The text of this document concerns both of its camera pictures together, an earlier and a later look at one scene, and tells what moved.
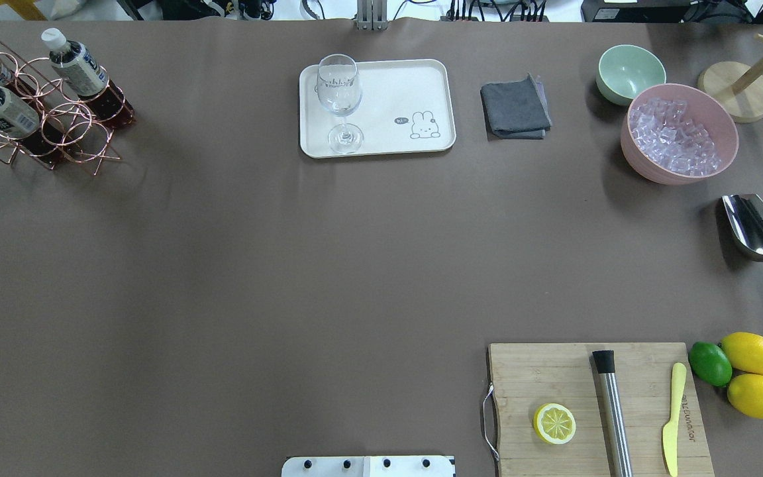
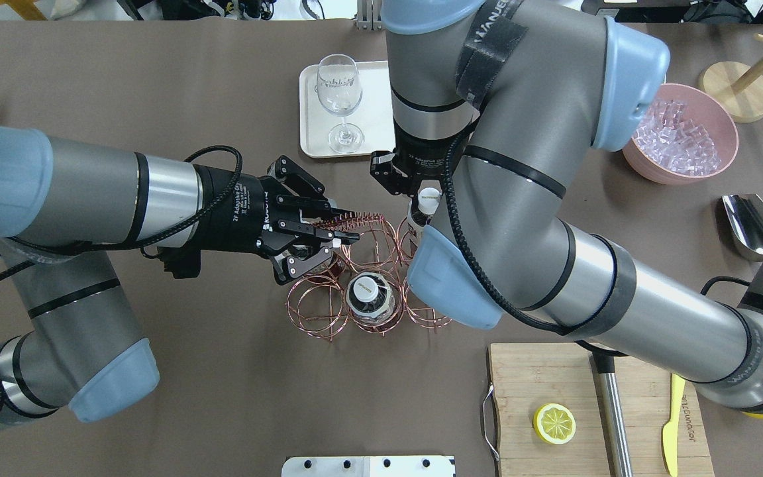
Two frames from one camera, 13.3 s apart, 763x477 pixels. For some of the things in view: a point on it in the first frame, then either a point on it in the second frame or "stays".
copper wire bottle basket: x=9 y=105 -> x=364 y=284
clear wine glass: x=340 y=89 stays
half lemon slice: x=554 y=423 stays
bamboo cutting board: x=548 y=419 stays
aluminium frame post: x=372 y=15 stays
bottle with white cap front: x=6 y=113 -> x=369 y=297
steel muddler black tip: x=605 y=361 stays
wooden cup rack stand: x=751 y=96 stays
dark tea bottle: x=79 y=68 -> x=322 y=268
